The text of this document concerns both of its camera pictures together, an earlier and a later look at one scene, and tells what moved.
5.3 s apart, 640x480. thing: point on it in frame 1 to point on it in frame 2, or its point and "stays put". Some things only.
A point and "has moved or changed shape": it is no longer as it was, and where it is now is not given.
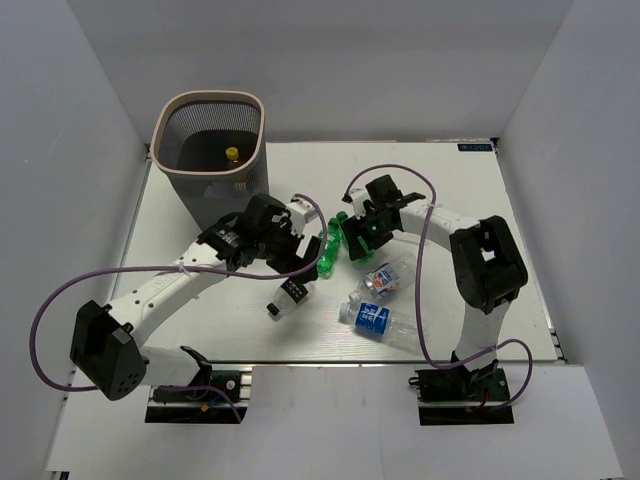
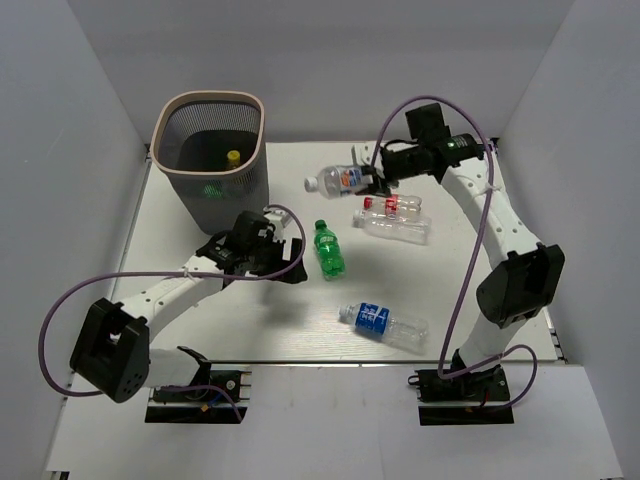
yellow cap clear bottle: [232, 154] stays put
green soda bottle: [369, 254] to [213, 191]
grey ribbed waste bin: [210, 144] stays put
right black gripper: [354, 227] to [377, 187]
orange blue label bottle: [385, 279] to [337, 181]
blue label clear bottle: [394, 327] stays put
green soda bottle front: [325, 268] has moved or changed shape
